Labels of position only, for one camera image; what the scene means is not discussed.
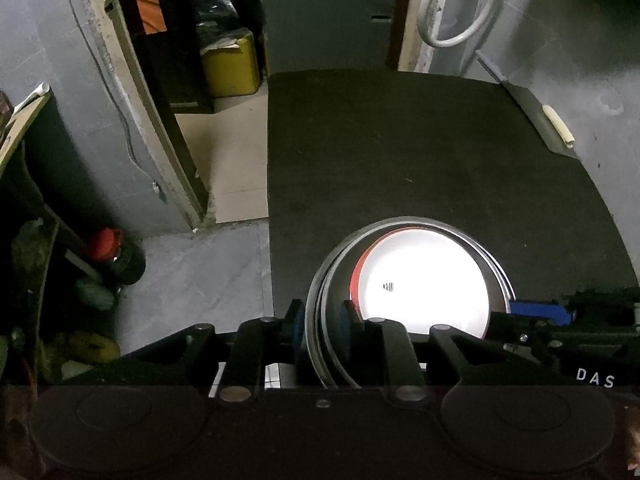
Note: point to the small white cylinder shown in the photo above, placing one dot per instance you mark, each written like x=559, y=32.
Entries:
x=559, y=124

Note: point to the rolled white paper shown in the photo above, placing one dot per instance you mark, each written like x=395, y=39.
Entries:
x=32, y=99

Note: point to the pale door frame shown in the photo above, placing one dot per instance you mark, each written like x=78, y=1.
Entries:
x=145, y=100

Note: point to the kitchen cleaver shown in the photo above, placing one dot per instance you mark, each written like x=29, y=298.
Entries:
x=530, y=105

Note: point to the red-lidded dark jar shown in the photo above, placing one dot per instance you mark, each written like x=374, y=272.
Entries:
x=117, y=255

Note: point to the wooden side shelf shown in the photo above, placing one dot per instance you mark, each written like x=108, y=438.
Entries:
x=20, y=130

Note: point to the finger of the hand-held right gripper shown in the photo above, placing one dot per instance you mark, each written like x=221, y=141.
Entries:
x=520, y=332
x=540, y=311

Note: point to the yellow plastic canister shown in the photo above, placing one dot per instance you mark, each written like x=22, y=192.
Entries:
x=232, y=65

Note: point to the red-rimmed white bowl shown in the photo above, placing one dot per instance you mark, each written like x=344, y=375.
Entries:
x=425, y=280

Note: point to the black plastic bag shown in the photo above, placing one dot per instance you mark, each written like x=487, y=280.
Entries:
x=215, y=0

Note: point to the cardboard floor sheet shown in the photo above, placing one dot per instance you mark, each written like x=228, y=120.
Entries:
x=230, y=160

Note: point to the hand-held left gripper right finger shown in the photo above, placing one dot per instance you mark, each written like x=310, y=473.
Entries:
x=350, y=335

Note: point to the black cabinet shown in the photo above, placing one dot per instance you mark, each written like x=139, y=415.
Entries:
x=330, y=25

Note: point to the large steel basin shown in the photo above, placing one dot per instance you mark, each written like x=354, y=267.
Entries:
x=312, y=320

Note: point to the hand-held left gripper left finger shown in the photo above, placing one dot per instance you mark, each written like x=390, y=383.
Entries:
x=300, y=335

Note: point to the yellow round object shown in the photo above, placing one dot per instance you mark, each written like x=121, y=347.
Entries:
x=92, y=349

